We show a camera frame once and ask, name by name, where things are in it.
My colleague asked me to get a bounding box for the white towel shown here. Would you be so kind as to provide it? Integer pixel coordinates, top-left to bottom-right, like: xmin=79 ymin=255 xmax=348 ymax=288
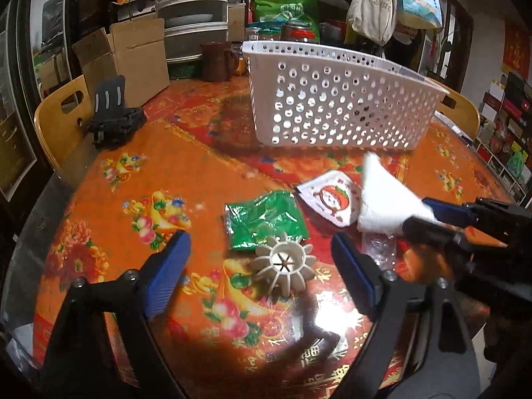
xmin=357 ymin=152 xmax=439 ymax=236

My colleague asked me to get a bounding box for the white ribbed plastic ball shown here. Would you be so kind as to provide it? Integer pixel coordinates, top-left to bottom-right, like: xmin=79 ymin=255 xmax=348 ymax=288
xmin=250 ymin=232 xmax=317 ymax=298

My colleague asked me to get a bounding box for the white cartoon snack packet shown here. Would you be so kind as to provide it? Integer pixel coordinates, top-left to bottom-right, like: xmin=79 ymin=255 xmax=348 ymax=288
xmin=297 ymin=170 xmax=361 ymax=228

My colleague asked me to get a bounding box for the green foil packet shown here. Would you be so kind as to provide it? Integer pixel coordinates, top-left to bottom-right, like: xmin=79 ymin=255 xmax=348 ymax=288
xmin=224 ymin=190 xmax=309 ymax=250

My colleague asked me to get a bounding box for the red patterned tablecloth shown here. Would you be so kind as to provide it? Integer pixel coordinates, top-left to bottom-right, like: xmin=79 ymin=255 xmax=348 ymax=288
xmin=32 ymin=75 xmax=517 ymax=399

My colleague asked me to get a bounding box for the black phone clamp stand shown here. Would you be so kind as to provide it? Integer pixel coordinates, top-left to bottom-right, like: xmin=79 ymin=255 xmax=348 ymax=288
xmin=87 ymin=75 xmax=147 ymax=150

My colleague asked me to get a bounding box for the white perforated plastic basket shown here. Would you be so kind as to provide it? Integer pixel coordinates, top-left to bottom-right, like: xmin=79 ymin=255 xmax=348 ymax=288
xmin=243 ymin=41 xmax=448 ymax=151

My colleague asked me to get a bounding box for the left wooden chair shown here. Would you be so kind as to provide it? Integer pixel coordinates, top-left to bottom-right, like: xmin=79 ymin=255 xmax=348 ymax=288
xmin=34 ymin=75 xmax=94 ymax=171

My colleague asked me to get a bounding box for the blue illustrated tote bag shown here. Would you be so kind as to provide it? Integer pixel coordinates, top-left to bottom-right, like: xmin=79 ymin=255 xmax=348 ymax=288
xmin=397 ymin=0 xmax=443 ymax=30

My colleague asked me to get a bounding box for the brown ceramic mug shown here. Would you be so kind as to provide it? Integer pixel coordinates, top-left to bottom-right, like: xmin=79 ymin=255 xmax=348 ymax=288
xmin=200 ymin=42 xmax=239 ymax=82

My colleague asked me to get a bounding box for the beige canvas tote bag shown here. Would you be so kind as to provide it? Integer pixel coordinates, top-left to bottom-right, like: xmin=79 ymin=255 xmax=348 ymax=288
xmin=347 ymin=0 xmax=397 ymax=47

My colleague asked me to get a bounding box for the open cardboard box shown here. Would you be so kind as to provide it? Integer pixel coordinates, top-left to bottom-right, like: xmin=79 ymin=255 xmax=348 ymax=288
xmin=72 ymin=16 xmax=170 ymax=107

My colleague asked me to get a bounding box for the red lid pickle jar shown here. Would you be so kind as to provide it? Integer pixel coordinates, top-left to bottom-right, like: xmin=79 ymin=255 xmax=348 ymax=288
xmin=280 ymin=22 xmax=317 ymax=43

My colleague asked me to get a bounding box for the green shopping bag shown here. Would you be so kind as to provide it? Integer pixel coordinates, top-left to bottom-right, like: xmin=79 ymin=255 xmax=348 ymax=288
xmin=251 ymin=0 xmax=319 ymax=40

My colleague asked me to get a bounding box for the brown cardboard box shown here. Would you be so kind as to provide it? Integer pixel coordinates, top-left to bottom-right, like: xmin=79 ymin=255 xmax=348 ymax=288
xmin=227 ymin=3 xmax=246 ymax=42

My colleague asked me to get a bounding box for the grey plastic drawer tower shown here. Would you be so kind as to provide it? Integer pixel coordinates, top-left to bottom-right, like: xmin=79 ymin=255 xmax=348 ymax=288
xmin=155 ymin=0 xmax=228 ymax=64

